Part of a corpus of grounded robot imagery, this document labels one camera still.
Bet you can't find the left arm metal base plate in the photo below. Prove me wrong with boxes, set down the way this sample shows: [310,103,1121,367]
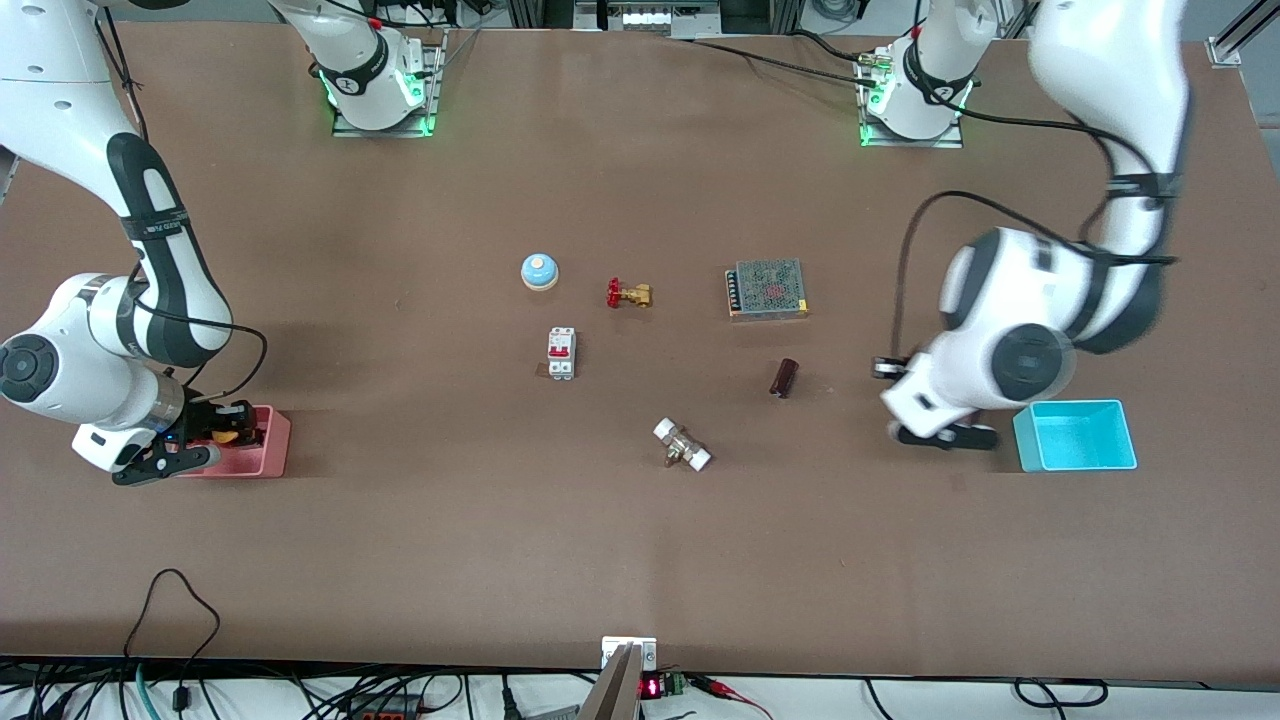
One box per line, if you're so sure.
[856,48,966,150]

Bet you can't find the pink plastic bin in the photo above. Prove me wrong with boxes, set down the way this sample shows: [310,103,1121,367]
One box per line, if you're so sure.
[178,404,292,479]

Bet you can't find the blue plastic bin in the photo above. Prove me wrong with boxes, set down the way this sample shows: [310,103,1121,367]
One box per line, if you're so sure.
[1012,399,1139,473]

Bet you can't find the metal mesh power supply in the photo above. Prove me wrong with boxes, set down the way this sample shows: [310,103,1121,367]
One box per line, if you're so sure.
[725,258,810,321]

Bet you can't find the aluminium frame post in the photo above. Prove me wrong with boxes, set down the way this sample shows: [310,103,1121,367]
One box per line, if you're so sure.
[1206,0,1280,69]

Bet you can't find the left arm black gripper cable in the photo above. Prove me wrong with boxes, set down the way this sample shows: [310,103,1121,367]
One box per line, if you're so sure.
[872,190,1181,381]

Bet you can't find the red alligator clip lead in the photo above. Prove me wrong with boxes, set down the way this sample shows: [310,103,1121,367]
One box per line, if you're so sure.
[697,676,773,720]

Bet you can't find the right arm black gripper cable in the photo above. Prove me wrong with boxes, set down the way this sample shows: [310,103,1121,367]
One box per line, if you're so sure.
[95,8,269,403]

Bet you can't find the arm black gripper cable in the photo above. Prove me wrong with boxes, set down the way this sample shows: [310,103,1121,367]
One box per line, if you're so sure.
[872,190,1181,381]
[95,8,269,403]

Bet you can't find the thin black looped cable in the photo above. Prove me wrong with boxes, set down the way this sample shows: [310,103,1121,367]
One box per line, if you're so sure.
[122,568,222,706]

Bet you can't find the black base power cable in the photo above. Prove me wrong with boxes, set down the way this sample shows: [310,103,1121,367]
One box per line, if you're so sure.
[690,30,883,77]

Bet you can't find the metal fitting white caps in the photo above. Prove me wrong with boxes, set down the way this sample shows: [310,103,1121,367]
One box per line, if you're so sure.
[653,417,713,473]

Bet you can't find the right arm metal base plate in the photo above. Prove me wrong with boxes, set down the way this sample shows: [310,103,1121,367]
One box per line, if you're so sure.
[332,28,446,139]

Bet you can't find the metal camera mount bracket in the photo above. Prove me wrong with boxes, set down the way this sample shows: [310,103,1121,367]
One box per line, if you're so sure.
[578,636,659,720]

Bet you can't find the black coiled cable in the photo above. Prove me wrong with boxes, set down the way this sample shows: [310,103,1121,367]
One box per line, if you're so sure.
[1014,677,1110,710]

